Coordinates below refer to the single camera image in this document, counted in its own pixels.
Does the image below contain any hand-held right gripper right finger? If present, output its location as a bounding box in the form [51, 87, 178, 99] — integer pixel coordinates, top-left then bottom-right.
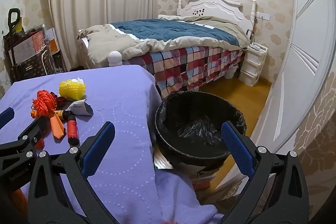
[220, 121, 310, 224]

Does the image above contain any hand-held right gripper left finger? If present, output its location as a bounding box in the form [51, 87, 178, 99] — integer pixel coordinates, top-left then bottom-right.
[27, 121, 116, 224]

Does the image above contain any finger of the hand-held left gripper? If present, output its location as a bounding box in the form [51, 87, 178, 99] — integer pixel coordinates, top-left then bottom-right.
[0, 107, 15, 131]
[0, 118, 51, 161]

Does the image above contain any orange plastic wrapper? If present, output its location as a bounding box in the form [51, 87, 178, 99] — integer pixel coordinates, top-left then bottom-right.
[49, 112, 66, 139]

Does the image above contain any brown bottle with yellow label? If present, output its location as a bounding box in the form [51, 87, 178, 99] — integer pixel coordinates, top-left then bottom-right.
[51, 109, 76, 122]

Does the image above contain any small red bottle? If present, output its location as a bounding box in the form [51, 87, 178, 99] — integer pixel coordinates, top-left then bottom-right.
[66, 115, 80, 146]

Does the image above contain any white teal powder sachet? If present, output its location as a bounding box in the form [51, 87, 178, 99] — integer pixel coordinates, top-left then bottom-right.
[64, 99, 94, 116]

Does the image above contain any trash bin with black bag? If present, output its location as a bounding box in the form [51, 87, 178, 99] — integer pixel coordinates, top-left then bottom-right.
[154, 91, 247, 165]

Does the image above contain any orange mesh net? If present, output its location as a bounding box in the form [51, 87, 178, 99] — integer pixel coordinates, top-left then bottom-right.
[32, 90, 57, 119]

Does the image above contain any purple tablecloth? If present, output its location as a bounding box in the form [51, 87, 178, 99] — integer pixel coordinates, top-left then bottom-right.
[0, 64, 218, 224]

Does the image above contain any yellow mesh ball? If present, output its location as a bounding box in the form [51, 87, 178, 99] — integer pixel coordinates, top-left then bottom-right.
[58, 80, 87, 98]

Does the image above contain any white plastic drawer unit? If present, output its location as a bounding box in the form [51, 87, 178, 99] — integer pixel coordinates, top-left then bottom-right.
[238, 43, 268, 86]

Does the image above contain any small white bin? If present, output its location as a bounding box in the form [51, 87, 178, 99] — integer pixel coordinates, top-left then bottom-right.
[225, 64, 239, 79]

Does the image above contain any brown cardboard box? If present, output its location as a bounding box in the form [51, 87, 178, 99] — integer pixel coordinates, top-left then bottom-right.
[10, 30, 42, 62]

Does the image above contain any white bedpost knob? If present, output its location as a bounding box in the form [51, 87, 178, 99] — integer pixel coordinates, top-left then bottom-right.
[108, 51, 122, 67]

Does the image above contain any orange and white box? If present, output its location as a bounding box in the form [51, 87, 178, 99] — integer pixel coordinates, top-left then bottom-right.
[42, 27, 59, 56]

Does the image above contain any plaid bedsheet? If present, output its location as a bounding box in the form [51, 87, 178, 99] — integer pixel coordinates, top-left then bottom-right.
[142, 44, 246, 98]

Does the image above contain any white door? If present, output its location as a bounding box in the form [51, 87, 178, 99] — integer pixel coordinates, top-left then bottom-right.
[259, 0, 334, 151]

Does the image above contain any black hand trolley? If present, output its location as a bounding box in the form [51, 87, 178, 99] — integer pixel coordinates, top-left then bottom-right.
[3, 8, 27, 83]

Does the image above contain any thin wooden stick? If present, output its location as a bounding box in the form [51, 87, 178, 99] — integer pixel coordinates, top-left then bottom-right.
[249, 17, 257, 43]

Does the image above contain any bed with checkered sheet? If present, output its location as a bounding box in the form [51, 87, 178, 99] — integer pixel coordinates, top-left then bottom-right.
[77, 15, 251, 68]

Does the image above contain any white bed headboard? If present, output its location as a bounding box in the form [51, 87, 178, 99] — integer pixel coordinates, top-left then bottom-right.
[176, 0, 257, 30]

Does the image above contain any white tubular frame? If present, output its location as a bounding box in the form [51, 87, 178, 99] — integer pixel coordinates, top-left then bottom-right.
[39, 43, 54, 75]

